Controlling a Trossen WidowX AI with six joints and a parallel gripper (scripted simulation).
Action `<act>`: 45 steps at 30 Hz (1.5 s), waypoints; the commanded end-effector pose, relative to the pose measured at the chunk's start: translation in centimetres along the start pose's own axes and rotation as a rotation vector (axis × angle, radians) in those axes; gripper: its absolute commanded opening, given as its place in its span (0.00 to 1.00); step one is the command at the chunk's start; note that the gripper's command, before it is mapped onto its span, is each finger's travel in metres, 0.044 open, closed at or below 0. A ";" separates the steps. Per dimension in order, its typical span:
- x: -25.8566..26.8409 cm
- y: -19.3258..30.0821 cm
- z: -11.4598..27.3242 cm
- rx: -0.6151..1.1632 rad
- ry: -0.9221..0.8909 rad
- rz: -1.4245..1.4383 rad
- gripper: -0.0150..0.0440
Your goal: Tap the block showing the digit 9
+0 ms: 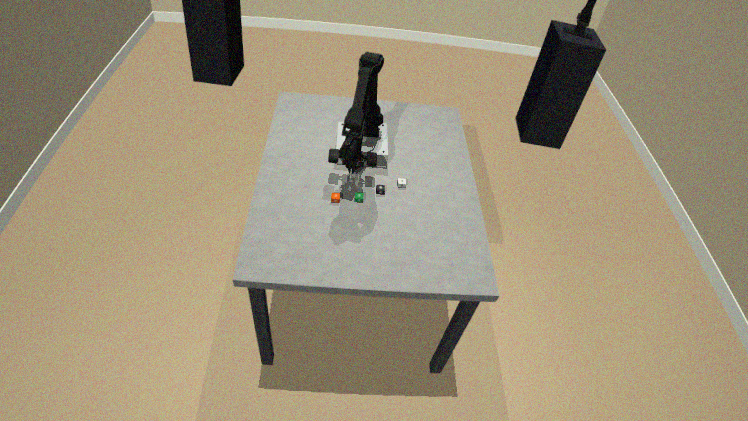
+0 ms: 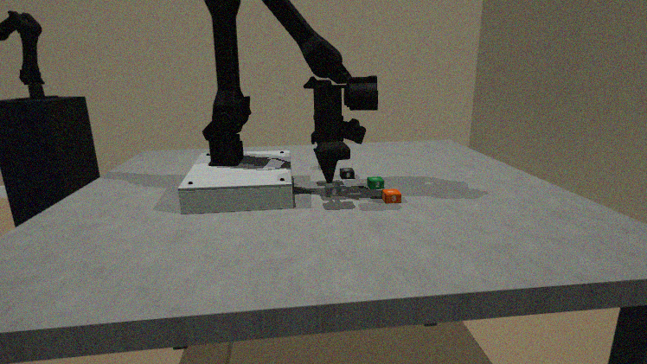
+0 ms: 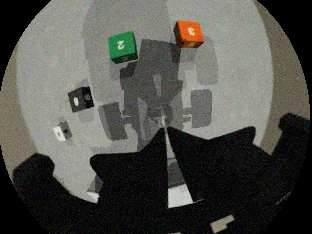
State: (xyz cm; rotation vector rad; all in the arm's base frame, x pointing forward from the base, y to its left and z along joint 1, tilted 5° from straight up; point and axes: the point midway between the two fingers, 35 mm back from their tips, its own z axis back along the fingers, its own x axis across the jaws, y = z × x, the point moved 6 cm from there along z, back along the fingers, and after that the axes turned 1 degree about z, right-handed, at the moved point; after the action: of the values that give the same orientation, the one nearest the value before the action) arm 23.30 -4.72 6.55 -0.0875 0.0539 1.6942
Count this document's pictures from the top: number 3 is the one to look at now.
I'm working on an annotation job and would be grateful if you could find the green block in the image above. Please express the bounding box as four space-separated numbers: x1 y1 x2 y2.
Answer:
108 30 139 64

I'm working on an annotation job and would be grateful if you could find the orange block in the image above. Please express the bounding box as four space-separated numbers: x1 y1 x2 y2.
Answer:
173 21 204 49

